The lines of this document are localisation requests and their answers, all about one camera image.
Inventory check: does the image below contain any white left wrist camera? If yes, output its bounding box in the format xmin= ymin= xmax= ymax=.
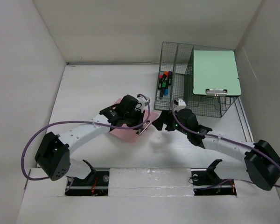
xmin=136 ymin=94 xmax=150 ymax=111

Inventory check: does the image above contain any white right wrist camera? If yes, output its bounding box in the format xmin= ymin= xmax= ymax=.
xmin=173 ymin=98 xmax=186 ymax=112

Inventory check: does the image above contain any orange capped black highlighter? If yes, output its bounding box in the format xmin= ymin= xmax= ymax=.
xmin=160 ymin=71 xmax=168 ymax=84

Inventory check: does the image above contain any green wire mesh organizer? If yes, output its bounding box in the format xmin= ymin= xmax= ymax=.
xmin=154 ymin=42 xmax=238 ymax=118

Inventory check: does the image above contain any black mounting rail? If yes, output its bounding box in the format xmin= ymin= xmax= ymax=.
xmin=65 ymin=168 xmax=236 ymax=197

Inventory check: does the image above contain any purple capped black highlighter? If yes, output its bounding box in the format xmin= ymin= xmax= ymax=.
xmin=168 ymin=71 xmax=173 ymax=86

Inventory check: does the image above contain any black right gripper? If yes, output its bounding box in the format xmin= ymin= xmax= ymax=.
xmin=152 ymin=109 xmax=189 ymax=135

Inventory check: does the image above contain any green clipboard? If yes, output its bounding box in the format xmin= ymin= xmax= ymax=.
xmin=193 ymin=50 xmax=241 ymax=97

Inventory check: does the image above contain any pink capped black highlighter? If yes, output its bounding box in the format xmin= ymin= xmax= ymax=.
xmin=158 ymin=74 xmax=167 ymax=90

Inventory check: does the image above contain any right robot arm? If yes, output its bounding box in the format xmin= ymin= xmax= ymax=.
xmin=152 ymin=108 xmax=280 ymax=191

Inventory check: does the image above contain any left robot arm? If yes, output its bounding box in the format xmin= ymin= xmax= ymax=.
xmin=35 ymin=94 xmax=150 ymax=186

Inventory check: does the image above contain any pink clipboard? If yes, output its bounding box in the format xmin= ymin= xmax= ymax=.
xmin=110 ymin=110 xmax=159 ymax=143

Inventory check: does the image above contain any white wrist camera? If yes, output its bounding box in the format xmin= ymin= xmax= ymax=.
xmin=173 ymin=98 xmax=186 ymax=112
xmin=136 ymin=94 xmax=150 ymax=111

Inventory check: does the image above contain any green capped black highlighter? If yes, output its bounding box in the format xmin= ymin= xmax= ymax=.
xmin=159 ymin=82 xmax=167 ymax=98

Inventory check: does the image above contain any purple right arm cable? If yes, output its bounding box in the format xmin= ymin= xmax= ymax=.
xmin=171 ymin=97 xmax=280 ymax=189

